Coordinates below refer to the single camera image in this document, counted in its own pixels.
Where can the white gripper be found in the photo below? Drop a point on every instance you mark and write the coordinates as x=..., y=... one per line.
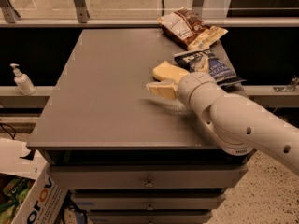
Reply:
x=186, y=89

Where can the yellow sponge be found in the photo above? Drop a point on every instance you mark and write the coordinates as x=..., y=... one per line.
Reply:
x=168, y=71

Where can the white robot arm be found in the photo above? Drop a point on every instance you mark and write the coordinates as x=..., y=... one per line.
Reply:
x=236, y=123

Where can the blue chip bag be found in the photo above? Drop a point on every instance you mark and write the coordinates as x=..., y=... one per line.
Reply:
x=218, y=70

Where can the brown chip bag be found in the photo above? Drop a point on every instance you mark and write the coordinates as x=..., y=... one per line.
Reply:
x=187, y=29

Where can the grey drawer cabinet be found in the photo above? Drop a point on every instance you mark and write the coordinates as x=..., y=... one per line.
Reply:
x=126, y=156

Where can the white pump bottle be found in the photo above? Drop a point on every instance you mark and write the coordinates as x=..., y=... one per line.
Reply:
x=23, y=82

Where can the white cardboard box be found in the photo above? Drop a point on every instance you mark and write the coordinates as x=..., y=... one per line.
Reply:
x=28, y=194

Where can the green snack packets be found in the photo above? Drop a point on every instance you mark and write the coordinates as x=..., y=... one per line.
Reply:
x=16, y=192

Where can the metal bracket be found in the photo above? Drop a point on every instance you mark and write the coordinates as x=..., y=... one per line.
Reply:
x=290, y=87

